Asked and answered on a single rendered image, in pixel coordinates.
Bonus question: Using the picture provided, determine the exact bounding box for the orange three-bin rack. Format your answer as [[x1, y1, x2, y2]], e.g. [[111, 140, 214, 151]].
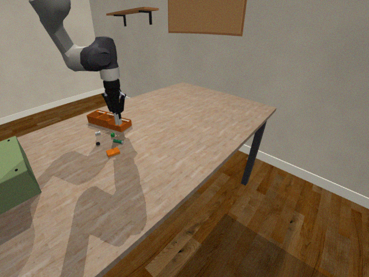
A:
[[86, 110, 132, 132]]

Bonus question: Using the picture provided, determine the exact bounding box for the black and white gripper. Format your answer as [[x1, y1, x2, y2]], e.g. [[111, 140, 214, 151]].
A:
[[102, 79, 126, 126]]

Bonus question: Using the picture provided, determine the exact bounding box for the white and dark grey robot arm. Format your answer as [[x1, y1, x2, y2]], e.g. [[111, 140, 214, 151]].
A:
[[29, 0, 120, 81]]

